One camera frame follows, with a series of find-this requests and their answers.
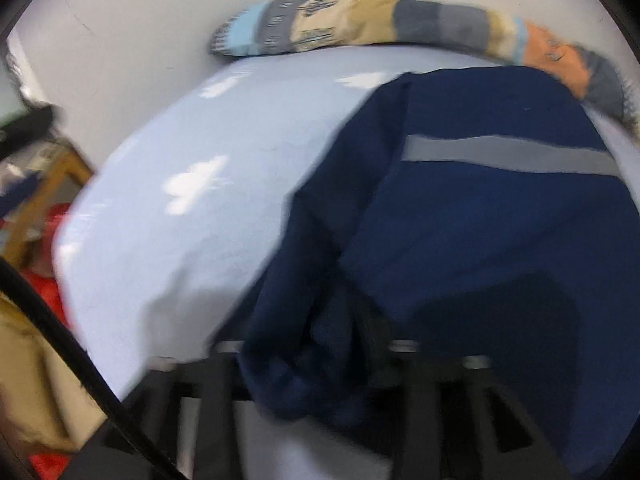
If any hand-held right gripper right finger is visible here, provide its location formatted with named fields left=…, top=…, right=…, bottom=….
left=385, top=337, right=553, bottom=480

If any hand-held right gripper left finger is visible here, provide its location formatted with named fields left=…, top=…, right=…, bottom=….
left=122, top=339, right=253, bottom=480

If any navy blue work jacket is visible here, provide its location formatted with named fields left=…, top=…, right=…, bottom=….
left=236, top=66, right=630, bottom=477

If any light blue cloud bed sheet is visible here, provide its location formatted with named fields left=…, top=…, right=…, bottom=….
left=51, top=44, right=640, bottom=401

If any beige cloth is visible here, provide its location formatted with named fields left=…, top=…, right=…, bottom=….
left=0, top=294, right=107, bottom=453

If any red object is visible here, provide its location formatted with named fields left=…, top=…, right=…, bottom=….
left=19, top=203, right=73, bottom=333

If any rolled patchwork quilt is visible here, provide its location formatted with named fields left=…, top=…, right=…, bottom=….
left=207, top=0, right=640, bottom=137

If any black cable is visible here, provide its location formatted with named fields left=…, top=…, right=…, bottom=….
left=0, top=259, right=187, bottom=480

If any wooden chair frame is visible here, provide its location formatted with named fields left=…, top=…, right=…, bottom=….
left=0, top=146, right=97, bottom=272

